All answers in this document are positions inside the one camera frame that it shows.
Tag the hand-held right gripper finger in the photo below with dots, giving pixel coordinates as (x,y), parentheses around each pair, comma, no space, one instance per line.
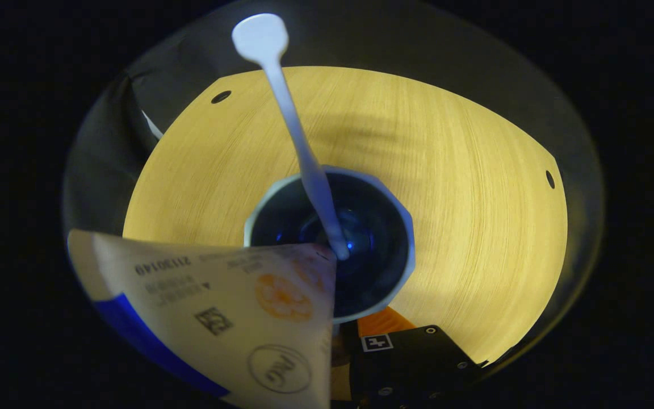
(412,363)

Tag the white toothpaste tube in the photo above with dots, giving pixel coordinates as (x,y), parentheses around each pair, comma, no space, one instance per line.
(219,318)

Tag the white toothbrush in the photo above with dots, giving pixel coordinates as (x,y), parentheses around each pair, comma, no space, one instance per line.
(304,153)

